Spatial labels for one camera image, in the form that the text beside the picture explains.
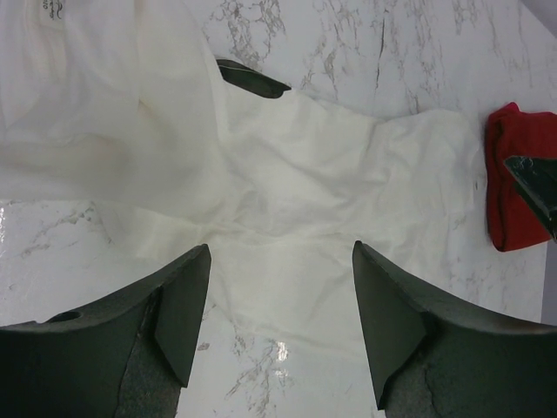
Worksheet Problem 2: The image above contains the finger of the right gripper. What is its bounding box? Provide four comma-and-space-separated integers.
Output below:
504, 156, 556, 241
217, 59, 292, 98

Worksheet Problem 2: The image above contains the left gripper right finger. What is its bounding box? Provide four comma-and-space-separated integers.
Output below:
352, 242, 556, 417

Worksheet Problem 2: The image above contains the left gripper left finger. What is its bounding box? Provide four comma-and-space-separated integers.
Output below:
1, 245, 211, 417

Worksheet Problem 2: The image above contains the white t shirt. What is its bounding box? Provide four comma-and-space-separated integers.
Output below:
1, 1, 478, 356

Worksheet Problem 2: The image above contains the folded red t shirt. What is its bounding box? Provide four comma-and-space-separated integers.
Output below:
484, 103, 556, 252

